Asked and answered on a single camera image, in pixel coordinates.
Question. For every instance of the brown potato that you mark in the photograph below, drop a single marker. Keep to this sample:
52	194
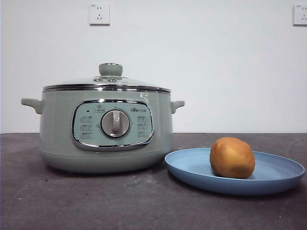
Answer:
232	158

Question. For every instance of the white wall socket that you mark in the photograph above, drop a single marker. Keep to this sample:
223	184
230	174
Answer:
99	14
301	15

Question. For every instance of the pale green electric steamer pot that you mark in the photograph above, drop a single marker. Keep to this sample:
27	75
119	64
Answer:
57	119

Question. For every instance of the glass lid with green knob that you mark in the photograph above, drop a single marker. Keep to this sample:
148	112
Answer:
110	70

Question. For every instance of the blue round plate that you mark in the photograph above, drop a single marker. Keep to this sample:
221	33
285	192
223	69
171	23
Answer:
187	165

